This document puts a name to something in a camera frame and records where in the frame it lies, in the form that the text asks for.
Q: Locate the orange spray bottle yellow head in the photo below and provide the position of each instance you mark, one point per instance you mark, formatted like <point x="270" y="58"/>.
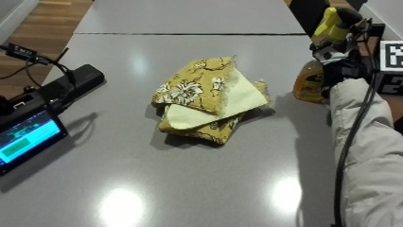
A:
<point x="310" y="82"/>

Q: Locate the white marker cube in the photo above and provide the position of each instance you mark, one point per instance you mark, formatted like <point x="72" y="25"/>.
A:
<point x="392" y="60"/>

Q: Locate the folded yellow floral cloth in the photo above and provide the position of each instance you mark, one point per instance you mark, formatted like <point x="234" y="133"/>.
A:
<point x="197" y="94"/>

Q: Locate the black rectangular box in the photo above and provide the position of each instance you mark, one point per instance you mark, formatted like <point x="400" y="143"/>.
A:
<point x="77" y="80"/>

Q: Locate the small black adapter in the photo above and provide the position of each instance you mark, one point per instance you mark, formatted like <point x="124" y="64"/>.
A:
<point x="22" y="52"/>

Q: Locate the black monitor with blue screen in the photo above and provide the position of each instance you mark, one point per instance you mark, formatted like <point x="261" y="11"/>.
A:
<point x="26" y="138"/>

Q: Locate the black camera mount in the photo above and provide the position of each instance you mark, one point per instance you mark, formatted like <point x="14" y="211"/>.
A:
<point x="18" y="105"/>

